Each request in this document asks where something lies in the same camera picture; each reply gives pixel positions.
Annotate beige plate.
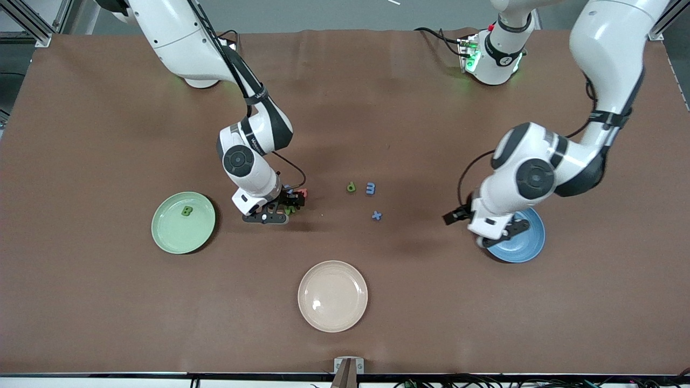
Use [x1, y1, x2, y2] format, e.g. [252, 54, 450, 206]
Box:
[298, 260, 369, 333]

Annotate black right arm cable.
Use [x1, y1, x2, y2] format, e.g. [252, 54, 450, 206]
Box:
[189, 0, 307, 190]

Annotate black base cable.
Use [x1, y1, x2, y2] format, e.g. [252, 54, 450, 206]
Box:
[414, 26, 470, 57]

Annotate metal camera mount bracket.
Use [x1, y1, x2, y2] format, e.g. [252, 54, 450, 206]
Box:
[332, 357, 365, 388]

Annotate green plate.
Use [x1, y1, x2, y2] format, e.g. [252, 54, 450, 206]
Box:
[151, 191, 216, 255]

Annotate brown table cover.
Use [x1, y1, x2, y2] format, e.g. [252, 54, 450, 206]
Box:
[0, 28, 690, 376]

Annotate aluminium frame profile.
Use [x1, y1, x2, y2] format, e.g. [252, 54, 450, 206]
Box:
[0, 0, 73, 48]
[644, 0, 690, 41]

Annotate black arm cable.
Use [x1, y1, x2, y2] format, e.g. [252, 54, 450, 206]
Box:
[189, 0, 307, 190]
[457, 70, 645, 208]

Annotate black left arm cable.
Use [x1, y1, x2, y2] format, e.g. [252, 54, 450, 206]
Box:
[457, 70, 645, 208]

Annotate blue plate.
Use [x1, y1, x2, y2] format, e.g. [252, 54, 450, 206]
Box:
[478, 207, 546, 264]

